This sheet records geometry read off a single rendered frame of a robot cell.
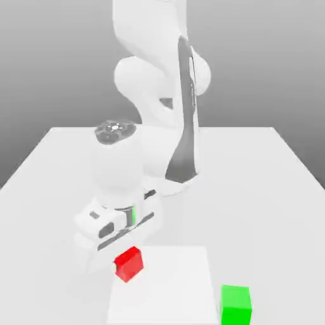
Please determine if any small red cube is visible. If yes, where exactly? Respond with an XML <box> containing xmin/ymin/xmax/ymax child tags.
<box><xmin>113</xmin><ymin>245</ymin><xmax>145</xmax><ymax>284</ymax></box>

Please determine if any small green cube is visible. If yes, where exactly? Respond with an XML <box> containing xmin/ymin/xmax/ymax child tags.
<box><xmin>220</xmin><ymin>284</ymin><xmax>253</xmax><ymax>325</ymax></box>

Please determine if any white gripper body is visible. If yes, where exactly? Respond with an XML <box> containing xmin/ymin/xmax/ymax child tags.
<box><xmin>74</xmin><ymin>197</ymin><xmax>164</xmax><ymax>275</ymax></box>

